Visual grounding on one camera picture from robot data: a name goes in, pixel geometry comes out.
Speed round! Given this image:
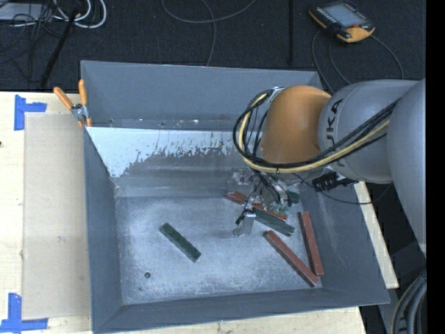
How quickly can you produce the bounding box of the red-brown flat block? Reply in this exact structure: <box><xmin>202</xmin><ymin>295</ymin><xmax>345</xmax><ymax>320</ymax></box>
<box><xmin>262</xmin><ymin>230</ymin><xmax>321</xmax><ymax>288</ymax></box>
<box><xmin>224</xmin><ymin>190</ymin><xmax>289</xmax><ymax>221</ymax></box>
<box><xmin>298</xmin><ymin>211</ymin><xmax>325</xmax><ymax>277</ymax></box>

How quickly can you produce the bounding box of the grey metal bin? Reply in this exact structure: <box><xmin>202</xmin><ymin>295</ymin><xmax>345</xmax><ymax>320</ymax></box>
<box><xmin>80</xmin><ymin>60</ymin><xmax>391</xmax><ymax>334</ymax></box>

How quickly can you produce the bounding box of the pale wood flat board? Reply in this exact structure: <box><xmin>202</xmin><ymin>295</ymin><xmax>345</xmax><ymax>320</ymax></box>
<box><xmin>21</xmin><ymin>112</ymin><xmax>92</xmax><ymax>321</ymax></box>

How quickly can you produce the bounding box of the black cylinder on white bracket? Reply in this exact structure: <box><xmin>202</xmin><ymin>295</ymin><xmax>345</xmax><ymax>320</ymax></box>
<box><xmin>311</xmin><ymin>171</ymin><xmax>359</xmax><ymax>193</ymax></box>

